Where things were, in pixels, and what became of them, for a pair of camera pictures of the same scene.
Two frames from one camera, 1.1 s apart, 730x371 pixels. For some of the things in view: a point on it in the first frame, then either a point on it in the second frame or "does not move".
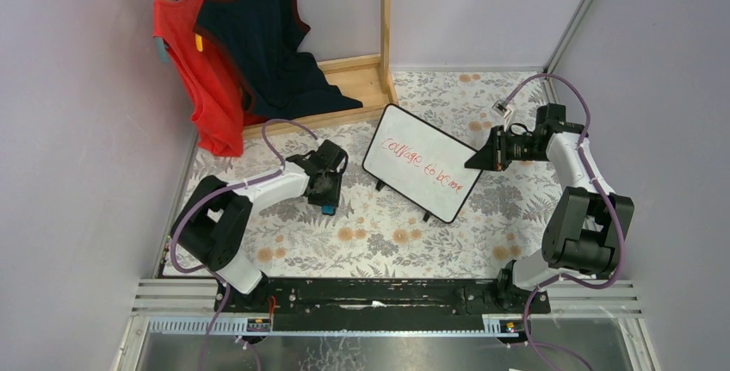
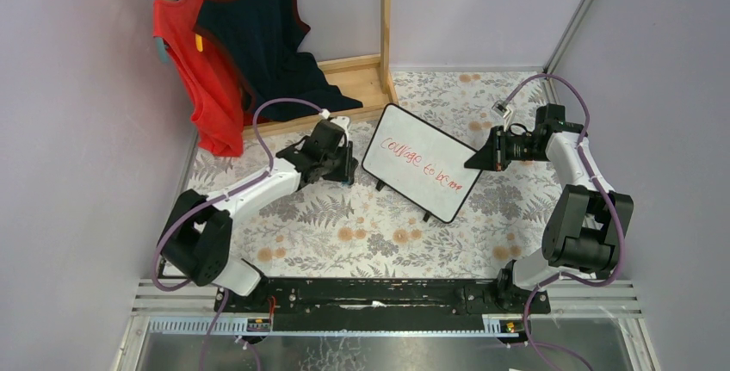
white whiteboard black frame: x=417 y=161 does not move
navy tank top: x=254 y=28 does not move
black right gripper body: x=500 y=148 does not move
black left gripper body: x=329 y=187 → x=340 y=165
